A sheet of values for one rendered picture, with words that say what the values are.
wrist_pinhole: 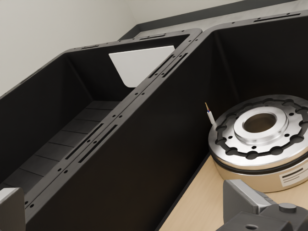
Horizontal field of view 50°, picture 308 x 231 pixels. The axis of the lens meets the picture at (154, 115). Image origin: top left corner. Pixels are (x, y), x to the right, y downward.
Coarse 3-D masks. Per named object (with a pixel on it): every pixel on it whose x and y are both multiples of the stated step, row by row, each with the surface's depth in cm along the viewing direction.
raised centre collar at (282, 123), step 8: (248, 112) 32; (256, 112) 31; (264, 112) 31; (272, 112) 30; (280, 112) 30; (240, 120) 31; (248, 120) 31; (280, 120) 29; (288, 120) 29; (240, 128) 30; (272, 128) 29; (280, 128) 28; (240, 136) 30; (248, 136) 29; (256, 136) 29; (264, 136) 28; (272, 136) 28
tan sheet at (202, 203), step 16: (208, 160) 34; (208, 176) 32; (192, 192) 32; (208, 192) 31; (272, 192) 28; (288, 192) 27; (304, 192) 26; (176, 208) 31; (192, 208) 30; (208, 208) 29; (176, 224) 29; (192, 224) 29; (208, 224) 28
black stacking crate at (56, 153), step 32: (64, 64) 56; (96, 64) 53; (32, 96) 53; (64, 96) 57; (96, 96) 60; (0, 128) 49; (32, 128) 53; (64, 128) 56; (0, 160) 49; (32, 160) 52
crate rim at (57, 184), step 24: (240, 24) 34; (264, 24) 32; (288, 24) 31; (192, 48) 34; (168, 72) 32; (144, 96) 29; (120, 120) 28; (96, 144) 26; (72, 168) 24; (48, 192) 23
